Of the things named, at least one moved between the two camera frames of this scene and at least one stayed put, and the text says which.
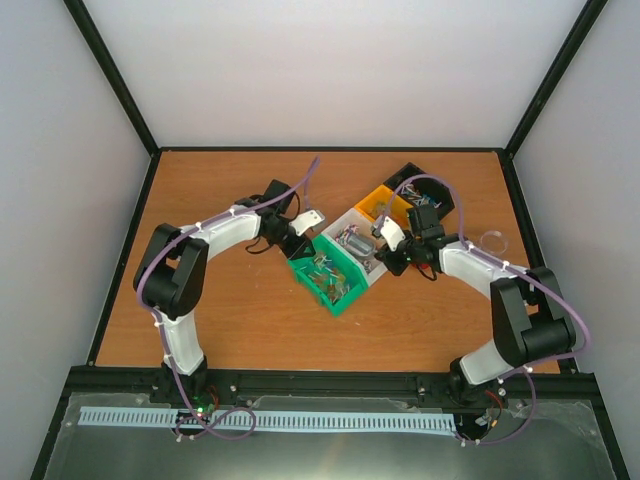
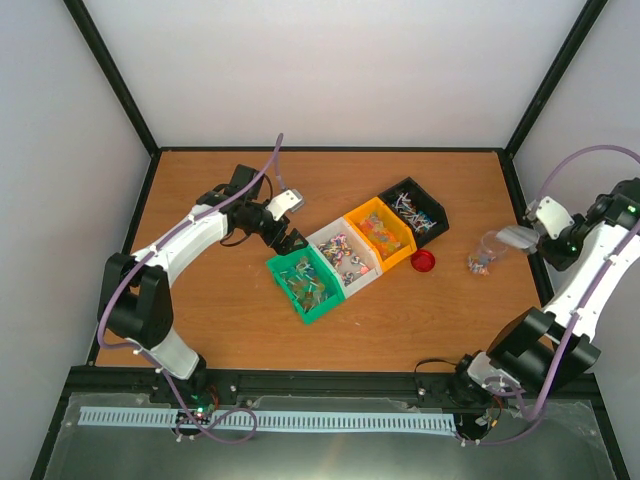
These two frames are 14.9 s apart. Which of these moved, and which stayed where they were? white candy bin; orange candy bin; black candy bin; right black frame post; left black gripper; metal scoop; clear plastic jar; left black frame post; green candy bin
Moved: green candy bin; metal scoop; black candy bin; white candy bin; orange candy bin
Stayed: right black frame post; clear plastic jar; left black frame post; left black gripper
